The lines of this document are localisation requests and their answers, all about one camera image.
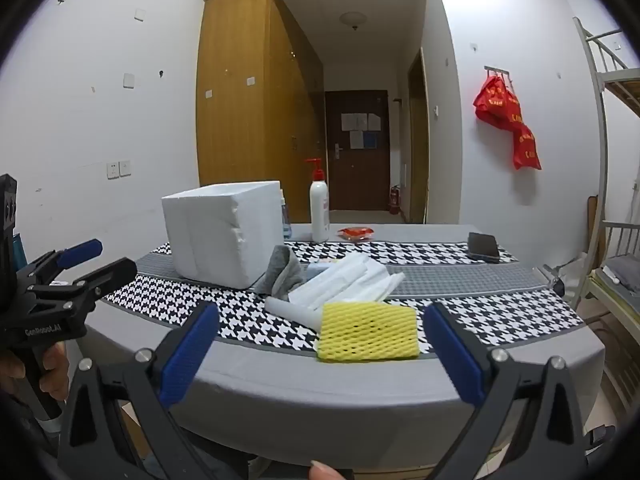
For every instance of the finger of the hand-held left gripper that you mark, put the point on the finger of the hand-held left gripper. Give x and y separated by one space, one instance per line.
80 251
115 270

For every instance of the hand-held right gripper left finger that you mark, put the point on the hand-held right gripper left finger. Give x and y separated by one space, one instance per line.
192 355

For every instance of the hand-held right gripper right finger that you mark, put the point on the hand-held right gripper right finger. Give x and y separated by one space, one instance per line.
452 355

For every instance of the yellow foam net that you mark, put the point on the yellow foam net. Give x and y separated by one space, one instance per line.
367 332

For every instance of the white foam box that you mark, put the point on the white foam box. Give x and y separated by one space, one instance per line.
210 230

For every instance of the white foam tube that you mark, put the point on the white foam tube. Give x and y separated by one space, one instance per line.
295 311

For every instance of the white foam wrap sheets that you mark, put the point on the white foam wrap sheets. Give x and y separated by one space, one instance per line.
345 280

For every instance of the blue face mask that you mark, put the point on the blue face mask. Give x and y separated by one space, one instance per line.
316 270

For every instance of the person's left hand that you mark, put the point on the person's left hand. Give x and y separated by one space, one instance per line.
55 370

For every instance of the person's right hand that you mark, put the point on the person's right hand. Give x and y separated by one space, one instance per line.
326 472

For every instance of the houndstooth gray table cloth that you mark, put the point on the houndstooth gray table cloth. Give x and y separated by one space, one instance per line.
500 320

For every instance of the black smartphone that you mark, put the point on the black smartphone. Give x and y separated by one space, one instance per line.
483 247

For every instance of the red snack packet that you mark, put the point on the red snack packet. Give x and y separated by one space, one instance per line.
355 233

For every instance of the blue spray bottle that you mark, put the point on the blue spray bottle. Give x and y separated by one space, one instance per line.
286 220

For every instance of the red fire extinguisher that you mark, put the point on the red fire extinguisher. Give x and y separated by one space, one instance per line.
395 200

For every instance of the gray folded bedding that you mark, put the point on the gray folded bedding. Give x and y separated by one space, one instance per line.
622 270

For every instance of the brown wooden board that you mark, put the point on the brown wooden board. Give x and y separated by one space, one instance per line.
593 225

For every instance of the white pump bottle red cap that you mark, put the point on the white pump bottle red cap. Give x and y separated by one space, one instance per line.
319 210

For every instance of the brown entrance door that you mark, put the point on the brown entrance door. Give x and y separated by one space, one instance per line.
357 175

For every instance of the wooden side door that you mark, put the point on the wooden side door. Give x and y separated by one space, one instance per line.
419 150

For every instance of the red printed plastic bag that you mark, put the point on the red printed plastic bag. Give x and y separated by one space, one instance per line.
495 102
525 147

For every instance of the wooden wardrobe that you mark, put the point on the wooden wardrobe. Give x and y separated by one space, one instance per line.
235 85

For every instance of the blue door notice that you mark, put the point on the blue door notice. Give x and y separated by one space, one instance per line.
370 140

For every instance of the wide white door notice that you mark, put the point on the wide white door notice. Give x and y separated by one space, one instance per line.
354 122

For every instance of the ceiling lamp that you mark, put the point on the ceiling lamp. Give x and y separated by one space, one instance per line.
353 19

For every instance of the white wall socket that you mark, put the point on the white wall socket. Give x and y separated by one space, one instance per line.
112 170
125 168

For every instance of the white light switch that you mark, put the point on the white light switch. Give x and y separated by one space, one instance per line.
129 80

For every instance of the metal bunk bed frame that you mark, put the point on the metal bunk bed frame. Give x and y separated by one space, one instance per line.
597 110

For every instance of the metal wall hook rack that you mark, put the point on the metal wall hook rack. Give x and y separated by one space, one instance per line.
496 70

